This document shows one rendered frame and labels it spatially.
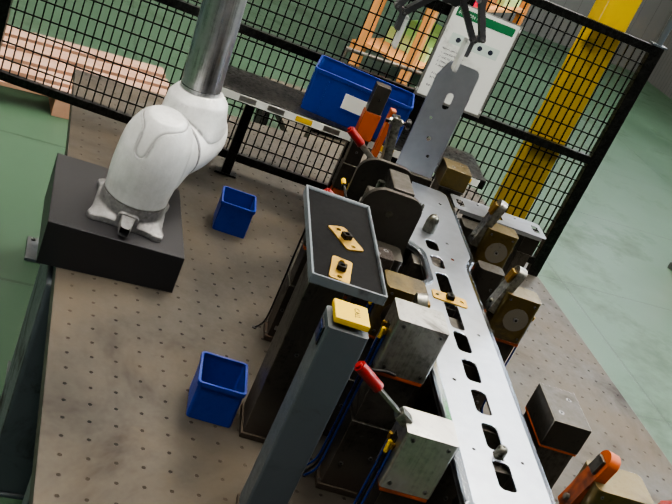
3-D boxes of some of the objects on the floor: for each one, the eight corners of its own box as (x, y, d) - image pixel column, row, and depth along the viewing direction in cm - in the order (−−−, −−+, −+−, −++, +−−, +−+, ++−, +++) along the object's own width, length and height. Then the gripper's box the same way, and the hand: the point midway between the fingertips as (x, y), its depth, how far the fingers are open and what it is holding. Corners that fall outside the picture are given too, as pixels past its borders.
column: (-20, 494, 243) (43, 284, 215) (-7, 416, 269) (51, 219, 241) (100, 510, 254) (174, 312, 226) (101, 433, 279) (168, 247, 252)
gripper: (413, -62, 180) (369, 42, 189) (528, -14, 186) (481, 85, 195) (408, -69, 187) (366, 32, 196) (520, -22, 192) (474, 74, 201)
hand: (425, 53), depth 195 cm, fingers open, 13 cm apart
